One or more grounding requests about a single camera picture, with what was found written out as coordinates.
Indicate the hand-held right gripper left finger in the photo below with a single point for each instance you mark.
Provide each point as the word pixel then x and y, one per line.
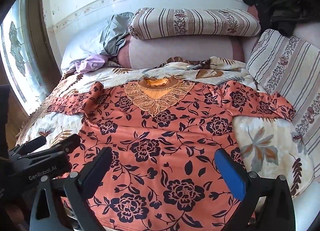
pixel 96 171

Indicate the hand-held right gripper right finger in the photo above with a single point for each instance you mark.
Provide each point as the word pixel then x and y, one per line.
pixel 231 174

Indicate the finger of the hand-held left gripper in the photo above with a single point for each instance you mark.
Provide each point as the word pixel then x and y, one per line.
pixel 67 143
pixel 32 143

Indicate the orange floral blouse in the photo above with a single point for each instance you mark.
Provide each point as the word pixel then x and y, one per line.
pixel 162 146

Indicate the black clothes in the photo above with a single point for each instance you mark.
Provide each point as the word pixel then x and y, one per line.
pixel 275 11

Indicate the cream leaf-print blanket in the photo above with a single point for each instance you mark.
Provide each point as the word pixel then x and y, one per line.
pixel 260 141

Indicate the purple cloth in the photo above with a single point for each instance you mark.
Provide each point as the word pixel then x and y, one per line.
pixel 90 63

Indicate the stained glass window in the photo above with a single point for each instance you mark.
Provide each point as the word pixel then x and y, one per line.
pixel 17 46

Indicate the grey satin pillow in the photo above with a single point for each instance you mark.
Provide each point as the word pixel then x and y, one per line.
pixel 87 46

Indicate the square striped floral pillow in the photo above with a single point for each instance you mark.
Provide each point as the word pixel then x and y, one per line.
pixel 282 71

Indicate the long striped floral pillow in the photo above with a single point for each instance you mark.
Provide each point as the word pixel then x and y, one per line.
pixel 195 23

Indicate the wooden window frame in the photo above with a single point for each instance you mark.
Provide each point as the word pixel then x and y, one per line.
pixel 40 33

